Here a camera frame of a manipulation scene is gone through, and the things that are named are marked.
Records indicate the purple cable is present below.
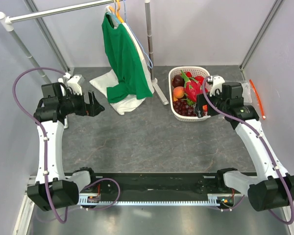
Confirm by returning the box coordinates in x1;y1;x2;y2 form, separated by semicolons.
12;67;72;224
202;76;294;225

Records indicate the orange peach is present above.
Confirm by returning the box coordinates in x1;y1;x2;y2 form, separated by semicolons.
173;86;185;99

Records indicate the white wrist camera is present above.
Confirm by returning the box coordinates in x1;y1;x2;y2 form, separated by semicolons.
208;75;225;97
67;74;85;95

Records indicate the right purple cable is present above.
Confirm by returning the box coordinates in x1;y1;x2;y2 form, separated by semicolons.
202;76;294;225

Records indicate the clear orange zip bag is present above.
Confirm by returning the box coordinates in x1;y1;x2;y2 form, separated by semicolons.
242;79;267;120

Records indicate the silver clothes rack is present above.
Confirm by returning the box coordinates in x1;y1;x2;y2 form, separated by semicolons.
0;0;169;130

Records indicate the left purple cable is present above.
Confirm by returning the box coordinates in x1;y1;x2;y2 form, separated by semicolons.
12;67;72;224

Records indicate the white garment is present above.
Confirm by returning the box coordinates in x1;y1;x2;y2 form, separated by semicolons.
90;6;154;115

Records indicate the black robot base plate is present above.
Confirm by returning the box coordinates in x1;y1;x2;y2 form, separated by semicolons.
63;171;258;199

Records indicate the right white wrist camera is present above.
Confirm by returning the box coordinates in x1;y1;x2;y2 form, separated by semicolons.
208;75;225;97

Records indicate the orange clothes hanger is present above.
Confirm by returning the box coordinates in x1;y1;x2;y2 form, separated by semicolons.
108;0;125;23

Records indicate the pink dragon fruit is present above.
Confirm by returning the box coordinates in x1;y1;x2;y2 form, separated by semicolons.
181;70;203;102

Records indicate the purple grape bunch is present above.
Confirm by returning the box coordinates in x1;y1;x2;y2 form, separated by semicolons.
173;99;197;117

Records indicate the green t-shirt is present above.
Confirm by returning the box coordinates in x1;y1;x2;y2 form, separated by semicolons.
101;13;152;103

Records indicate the white perforated plastic basket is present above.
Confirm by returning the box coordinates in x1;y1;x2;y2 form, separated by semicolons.
169;66;211;122

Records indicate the slotted cable duct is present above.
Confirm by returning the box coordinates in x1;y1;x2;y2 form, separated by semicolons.
77;194;220;207

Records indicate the red tomato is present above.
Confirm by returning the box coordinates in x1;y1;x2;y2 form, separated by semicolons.
195;76;204;85

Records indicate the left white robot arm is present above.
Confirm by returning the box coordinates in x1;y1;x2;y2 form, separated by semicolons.
27;82;105;211

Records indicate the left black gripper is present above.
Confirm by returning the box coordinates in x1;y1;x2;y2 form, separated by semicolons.
59;89;104;117

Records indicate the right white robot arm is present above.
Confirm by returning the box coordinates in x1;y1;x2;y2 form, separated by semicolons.
196;81;294;212

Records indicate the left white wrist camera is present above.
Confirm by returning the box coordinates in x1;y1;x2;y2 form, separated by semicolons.
67;74;85;95

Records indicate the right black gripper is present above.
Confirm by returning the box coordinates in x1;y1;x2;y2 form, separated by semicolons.
194;89;229;118

